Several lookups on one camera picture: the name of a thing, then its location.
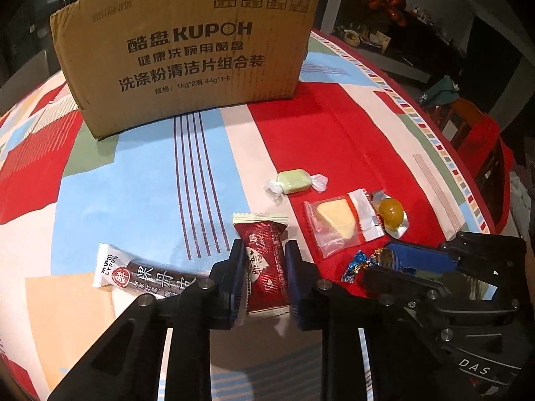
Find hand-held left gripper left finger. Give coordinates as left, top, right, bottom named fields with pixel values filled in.
left=47, top=238, right=250, bottom=401

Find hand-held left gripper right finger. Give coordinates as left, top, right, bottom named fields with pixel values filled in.
left=284, top=240, right=460, bottom=401

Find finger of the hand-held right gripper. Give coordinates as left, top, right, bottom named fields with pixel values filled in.
left=388, top=231, right=527, bottom=289
left=362, top=267, right=444, bottom=307

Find dark red snack packet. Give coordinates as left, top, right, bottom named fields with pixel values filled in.
left=233, top=212, right=291, bottom=317

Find blue foil candy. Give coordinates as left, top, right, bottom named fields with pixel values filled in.
left=340, top=248, right=394, bottom=283

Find brown cardboard box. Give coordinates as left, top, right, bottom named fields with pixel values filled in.
left=49, top=0, right=326, bottom=142

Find yellow round candy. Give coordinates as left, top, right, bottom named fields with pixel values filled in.
left=371, top=190, right=408, bottom=239

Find clear packet with yellow cake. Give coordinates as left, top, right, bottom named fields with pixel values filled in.
left=304, top=189, right=385, bottom=258

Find brown snack bar packet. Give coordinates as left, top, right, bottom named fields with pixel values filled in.
left=92, top=242, right=216, bottom=299

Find green candy in white wrapper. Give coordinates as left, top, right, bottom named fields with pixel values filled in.
left=264, top=168, right=329, bottom=205

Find colourful patchwork tablecloth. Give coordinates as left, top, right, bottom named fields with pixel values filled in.
left=0, top=29, right=517, bottom=401

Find green cloth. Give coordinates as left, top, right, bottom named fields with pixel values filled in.
left=420, top=76, right=460, bottom=105

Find white sideboard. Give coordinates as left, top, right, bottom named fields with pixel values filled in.
left=334, top=25, right=431, bottom=84

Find red foil balloons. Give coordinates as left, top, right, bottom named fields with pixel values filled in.
left=368, top=0, right=408, bottom=26

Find grey dining chair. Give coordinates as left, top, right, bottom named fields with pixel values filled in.
left=4, top=49, right=61, bottom=89

